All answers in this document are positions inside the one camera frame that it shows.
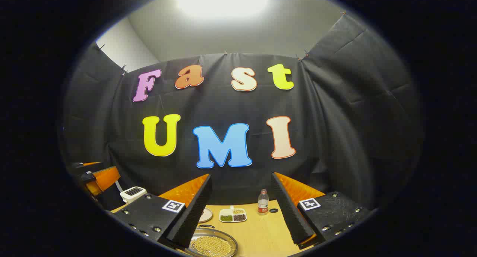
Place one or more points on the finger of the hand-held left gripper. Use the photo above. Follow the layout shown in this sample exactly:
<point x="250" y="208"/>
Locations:
<point x="84" y="164"/>
<point x="106" y="178"/>

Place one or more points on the pile of yellow soybeans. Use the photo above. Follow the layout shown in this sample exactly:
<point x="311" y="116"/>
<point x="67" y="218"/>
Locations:
<point x="210" y="246"/>

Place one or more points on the ceiling light panel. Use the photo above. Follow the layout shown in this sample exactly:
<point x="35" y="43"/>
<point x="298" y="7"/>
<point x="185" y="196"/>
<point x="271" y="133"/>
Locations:
<point x="223" y="2"/>

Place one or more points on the white divided bean dish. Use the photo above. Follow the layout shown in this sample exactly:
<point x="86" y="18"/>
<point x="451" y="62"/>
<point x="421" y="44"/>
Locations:
<point x="233" y="215"/>

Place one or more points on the clear water bottle red label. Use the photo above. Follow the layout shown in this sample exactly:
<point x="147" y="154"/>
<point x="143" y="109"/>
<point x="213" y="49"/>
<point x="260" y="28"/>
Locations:
<point x="263" y="205"/>

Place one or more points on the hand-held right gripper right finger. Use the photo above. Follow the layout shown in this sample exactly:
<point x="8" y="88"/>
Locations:
<point x="292" y="212"/>

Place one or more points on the white toaster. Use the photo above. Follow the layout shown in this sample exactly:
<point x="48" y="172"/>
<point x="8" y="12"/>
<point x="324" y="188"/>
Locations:
<point x="132" y="194"/>

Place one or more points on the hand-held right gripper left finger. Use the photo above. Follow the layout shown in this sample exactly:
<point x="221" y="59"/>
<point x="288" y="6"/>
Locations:
<point x="193" y="212"/>

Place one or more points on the white oval plate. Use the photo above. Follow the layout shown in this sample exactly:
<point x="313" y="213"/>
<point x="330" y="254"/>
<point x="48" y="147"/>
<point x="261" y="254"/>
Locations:
<point x="205" y="215"/>

